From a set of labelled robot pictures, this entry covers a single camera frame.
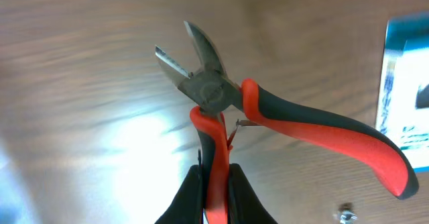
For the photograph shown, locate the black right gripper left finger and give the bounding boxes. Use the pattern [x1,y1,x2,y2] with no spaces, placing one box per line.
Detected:
[155,150,203,224]

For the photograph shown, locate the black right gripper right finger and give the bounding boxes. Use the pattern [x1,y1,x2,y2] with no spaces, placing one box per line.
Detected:
[228,164,278,224]

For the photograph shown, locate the silver combination wrench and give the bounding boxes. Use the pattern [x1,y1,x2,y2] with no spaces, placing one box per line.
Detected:
[333,203,358,224]

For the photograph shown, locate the red-handled pliers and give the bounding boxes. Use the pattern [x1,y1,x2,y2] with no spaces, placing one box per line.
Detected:
[155,22,419,224]

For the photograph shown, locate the blue white screwdriver box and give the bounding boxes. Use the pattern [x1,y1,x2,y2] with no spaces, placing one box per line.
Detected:
[376,11,428,172]

